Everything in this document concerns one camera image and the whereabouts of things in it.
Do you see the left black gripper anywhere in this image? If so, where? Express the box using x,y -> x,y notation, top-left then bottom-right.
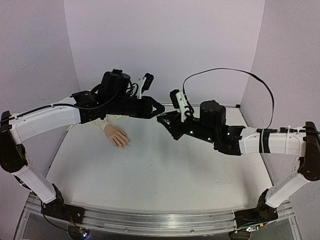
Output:
109,96 -> 167,120

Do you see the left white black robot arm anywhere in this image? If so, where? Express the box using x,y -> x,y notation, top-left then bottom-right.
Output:
0,69 -> 165,219

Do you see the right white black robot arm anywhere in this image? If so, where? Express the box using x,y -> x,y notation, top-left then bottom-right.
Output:
157,100 -> 320,210

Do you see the mannequin hand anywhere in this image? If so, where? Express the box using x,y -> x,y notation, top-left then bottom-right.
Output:
103,124 -> 130,148

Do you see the cream cloth sleeve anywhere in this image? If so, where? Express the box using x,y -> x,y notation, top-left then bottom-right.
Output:
89,114 -> 125,131

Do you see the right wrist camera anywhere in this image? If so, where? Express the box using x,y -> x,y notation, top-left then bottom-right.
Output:
169,89 -> 194,123

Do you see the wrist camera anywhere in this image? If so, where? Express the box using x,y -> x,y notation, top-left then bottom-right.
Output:
169,89 -> 194,123
136,73 -> 154,99

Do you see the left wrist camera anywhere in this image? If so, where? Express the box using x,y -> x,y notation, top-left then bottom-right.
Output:
136,73 -> 154,99

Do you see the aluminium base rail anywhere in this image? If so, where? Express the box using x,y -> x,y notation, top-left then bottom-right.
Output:
15,193 -> 294,239

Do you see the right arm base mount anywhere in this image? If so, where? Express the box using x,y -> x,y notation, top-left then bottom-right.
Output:
234,202 -> 279,230

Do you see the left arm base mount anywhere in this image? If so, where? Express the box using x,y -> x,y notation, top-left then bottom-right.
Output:
41,198 -> 85,224

